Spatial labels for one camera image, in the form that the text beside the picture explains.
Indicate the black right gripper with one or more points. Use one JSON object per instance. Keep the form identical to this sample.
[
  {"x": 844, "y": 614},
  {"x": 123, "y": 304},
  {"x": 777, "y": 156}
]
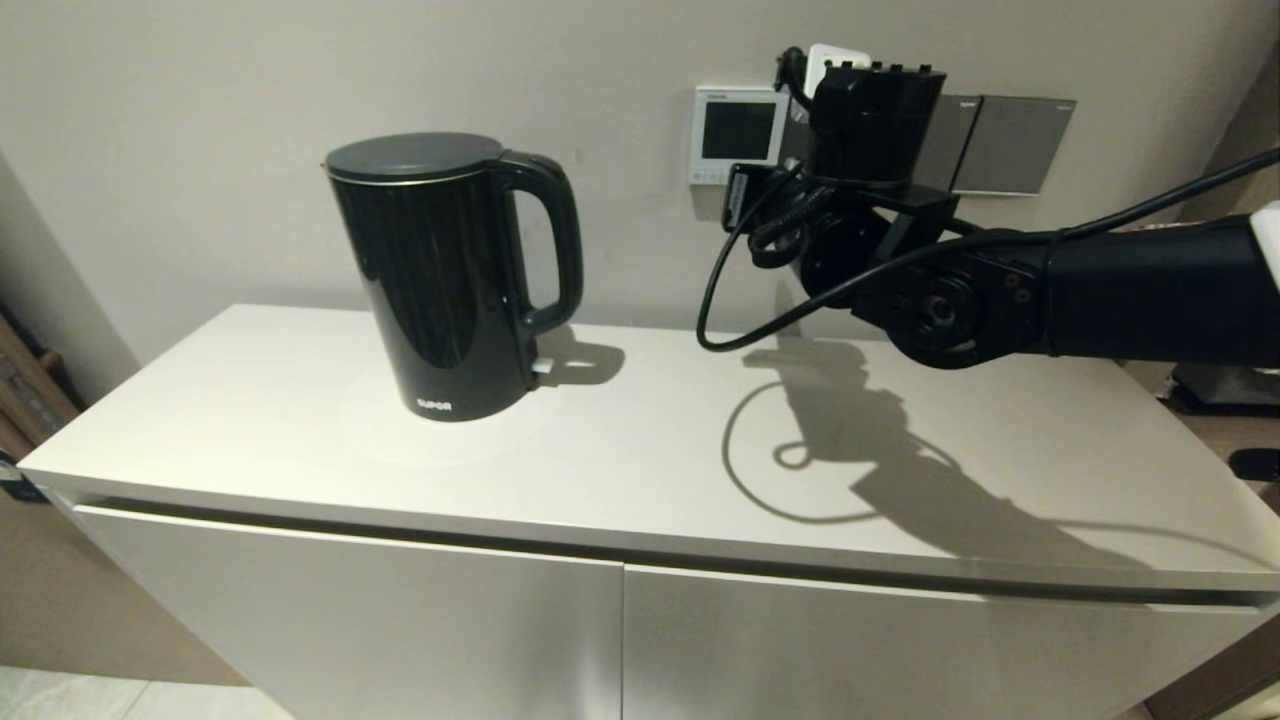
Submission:
[{"x": 875, "y": 125}]

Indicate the white wall thermostat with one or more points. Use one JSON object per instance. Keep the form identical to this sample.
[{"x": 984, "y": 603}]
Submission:
[{"x": 738, "y": 130}]

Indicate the black electric kettle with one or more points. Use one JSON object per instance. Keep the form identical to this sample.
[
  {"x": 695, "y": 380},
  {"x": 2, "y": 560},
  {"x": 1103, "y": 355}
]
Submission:
[{"x": 440, "y": 280}]

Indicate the white cabinet door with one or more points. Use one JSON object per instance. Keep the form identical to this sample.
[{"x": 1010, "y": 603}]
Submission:
[
  {"x": 850, "y": 660},
  {"x": 350, "y": 620}
]

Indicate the white sideboard cabinet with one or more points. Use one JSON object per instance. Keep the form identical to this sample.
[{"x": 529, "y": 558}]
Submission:
[{"x": 250, "y": 420}]

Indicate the grey three-rocker wall switch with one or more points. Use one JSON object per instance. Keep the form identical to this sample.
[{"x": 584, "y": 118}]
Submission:
[{"x": 798, "y": 140}]

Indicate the grey wall switch plate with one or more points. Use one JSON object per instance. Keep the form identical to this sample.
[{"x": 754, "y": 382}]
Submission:
[
  {"x": 1015, "y": 145},
  {"x": 955, "y": 140}
]

